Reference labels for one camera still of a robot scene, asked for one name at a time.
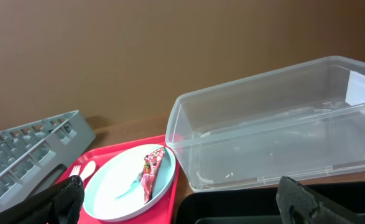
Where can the light blue plate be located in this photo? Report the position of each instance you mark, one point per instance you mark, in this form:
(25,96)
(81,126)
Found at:
(115,193)

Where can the white plastic fork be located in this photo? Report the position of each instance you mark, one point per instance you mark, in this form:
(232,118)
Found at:
(75,170)

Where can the black waste tray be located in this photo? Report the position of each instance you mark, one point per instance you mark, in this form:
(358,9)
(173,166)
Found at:
(259,205)

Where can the red snack wrapper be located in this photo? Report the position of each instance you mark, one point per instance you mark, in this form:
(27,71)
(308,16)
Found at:
(152,163)

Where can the white plastic spoon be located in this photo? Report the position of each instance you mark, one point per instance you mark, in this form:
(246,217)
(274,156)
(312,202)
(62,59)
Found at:
(88,170)

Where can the grey dishwasher rack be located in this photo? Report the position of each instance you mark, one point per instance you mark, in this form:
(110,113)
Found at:
(34,155)

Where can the clear plastic bin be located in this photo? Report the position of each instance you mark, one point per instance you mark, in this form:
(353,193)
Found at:
(304,121)

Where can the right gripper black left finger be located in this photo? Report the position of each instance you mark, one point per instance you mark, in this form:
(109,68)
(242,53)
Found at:
(59,204)

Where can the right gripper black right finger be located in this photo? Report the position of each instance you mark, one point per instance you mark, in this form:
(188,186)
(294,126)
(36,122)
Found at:
(299,204)

